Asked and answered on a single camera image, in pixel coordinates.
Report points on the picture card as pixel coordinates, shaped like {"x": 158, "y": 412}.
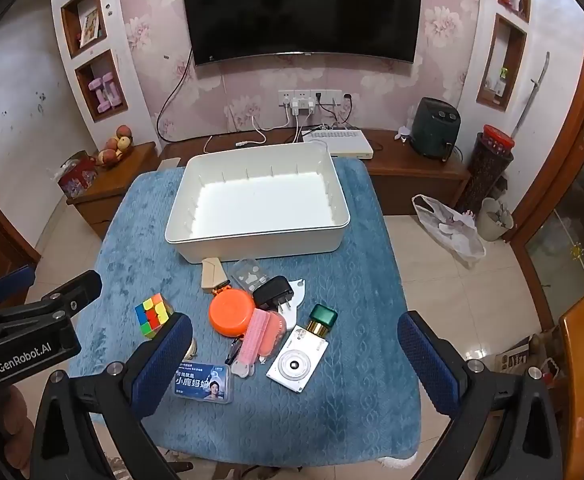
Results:
{"x": 90, "y": 25}

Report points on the black wall television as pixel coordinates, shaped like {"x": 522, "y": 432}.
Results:
{"x": 302, "y": 5}

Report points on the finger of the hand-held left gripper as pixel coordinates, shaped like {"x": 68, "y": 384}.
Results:
{"x": 79, "y": 287}
{"x": 14, "y": 279}

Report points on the dark vase with red lid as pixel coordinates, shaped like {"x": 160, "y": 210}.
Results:
{"x": 489, "y": 170}

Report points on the white plastic storage box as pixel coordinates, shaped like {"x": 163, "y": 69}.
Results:
{"x": 267, "y": 200}

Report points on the white network switch box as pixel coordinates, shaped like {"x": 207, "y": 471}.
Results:
{"x": 342, "y": 141}

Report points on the white cat-shaped card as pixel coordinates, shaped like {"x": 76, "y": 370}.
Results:
{"x": 297, "y": 296}

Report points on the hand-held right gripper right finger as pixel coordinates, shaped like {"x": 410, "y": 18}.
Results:
{"x": 429, "y": 360}

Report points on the pink dumbbells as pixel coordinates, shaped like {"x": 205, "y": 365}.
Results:
{"x": 104, "y": 96}

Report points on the wooden television cabinet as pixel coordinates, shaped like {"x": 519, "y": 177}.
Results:
{"x": 421, "y": 180}

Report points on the white plastic bag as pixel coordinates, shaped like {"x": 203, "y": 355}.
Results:
{"x": 451, "y": 232}

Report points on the green spray bottle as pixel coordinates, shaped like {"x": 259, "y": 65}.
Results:
{"x": 500, "y": 82}

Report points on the red gift box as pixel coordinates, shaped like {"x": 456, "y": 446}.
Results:
{"x": 76, "y": 177}

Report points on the white wall socket strip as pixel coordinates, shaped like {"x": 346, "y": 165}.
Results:
{"x": 312, "y": 97}

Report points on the blue card box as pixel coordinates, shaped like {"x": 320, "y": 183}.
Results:
{"x": 203, "y": 382}

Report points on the person's left hand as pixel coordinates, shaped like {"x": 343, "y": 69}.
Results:
{"x": 14, "y": 420}

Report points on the sheathed sword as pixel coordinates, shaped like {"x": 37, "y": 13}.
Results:
{"x": 534, "y": 90}

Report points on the glass cabinet door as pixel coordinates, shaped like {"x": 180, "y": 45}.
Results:
{"x": 571, "y": 210}

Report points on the blue plush blanket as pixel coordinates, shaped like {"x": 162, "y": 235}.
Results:
{"x": 351, "y": 320}

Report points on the green and gold bottle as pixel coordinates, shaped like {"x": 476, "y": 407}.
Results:
{"x": 323, "y": 317}

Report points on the pink ribbed stick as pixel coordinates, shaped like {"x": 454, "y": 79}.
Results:
{"x": 253, "y": 342}

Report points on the orange round case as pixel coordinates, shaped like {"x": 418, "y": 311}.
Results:
{"x": 231, "y": 314}

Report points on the coral oval sponge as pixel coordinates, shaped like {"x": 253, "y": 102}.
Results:
{"x": 277, "y": 332}

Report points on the dark green air fryer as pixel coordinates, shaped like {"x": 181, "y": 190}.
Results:
{"x": 436, "y": 127}

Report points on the white trash bin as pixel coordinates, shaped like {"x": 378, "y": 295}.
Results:
{"x": 494, "y": 220}

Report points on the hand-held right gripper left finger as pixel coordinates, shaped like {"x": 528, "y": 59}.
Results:
{"x": 164, "y": 360}

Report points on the small white box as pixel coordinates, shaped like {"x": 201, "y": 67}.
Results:
{"x": 296, "y": 360}

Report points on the colourful puzzle cube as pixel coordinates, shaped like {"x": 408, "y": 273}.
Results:
{"x": 153, "y": 316}

